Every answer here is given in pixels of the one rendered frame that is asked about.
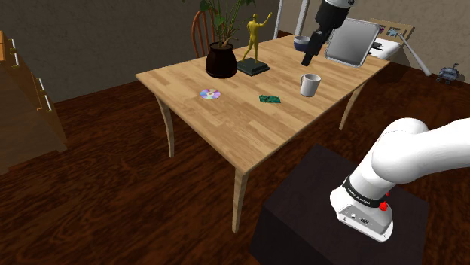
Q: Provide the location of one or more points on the tan picture frame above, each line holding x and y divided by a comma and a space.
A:
404, 28

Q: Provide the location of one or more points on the white box with black top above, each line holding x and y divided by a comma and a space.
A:
388, 49

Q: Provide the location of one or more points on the green plant in black pot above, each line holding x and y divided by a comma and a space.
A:
220, 60

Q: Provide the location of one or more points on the grey toy rover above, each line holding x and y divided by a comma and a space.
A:
448, 73

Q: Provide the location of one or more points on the shiny compact disc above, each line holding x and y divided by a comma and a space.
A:
210, 94

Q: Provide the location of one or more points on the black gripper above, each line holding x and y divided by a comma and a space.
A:
318, 41

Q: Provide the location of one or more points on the brown wooden chair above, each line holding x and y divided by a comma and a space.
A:
201, 33

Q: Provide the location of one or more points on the brown wooden chest of drawers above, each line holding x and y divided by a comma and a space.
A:
22, 121

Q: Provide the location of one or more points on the light wooden table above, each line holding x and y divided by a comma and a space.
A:
242, 121

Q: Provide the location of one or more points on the gold figure on dark base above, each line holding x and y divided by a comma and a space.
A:
253, 35

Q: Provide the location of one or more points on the grey metal tray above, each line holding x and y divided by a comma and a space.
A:
350, 42

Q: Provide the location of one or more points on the grey baseball bat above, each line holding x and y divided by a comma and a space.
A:
416, 58

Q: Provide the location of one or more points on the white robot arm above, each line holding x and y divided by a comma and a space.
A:
404, 154

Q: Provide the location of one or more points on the green flat card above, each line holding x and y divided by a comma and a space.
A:
269, 99

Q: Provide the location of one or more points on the white mug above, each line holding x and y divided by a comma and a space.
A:
309, 86

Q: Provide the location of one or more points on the white pole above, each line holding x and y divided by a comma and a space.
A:
278, 18

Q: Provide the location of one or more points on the dark robot stand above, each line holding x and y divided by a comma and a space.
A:
301, 205

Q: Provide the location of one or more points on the blue bowl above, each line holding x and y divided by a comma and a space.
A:
300, 44

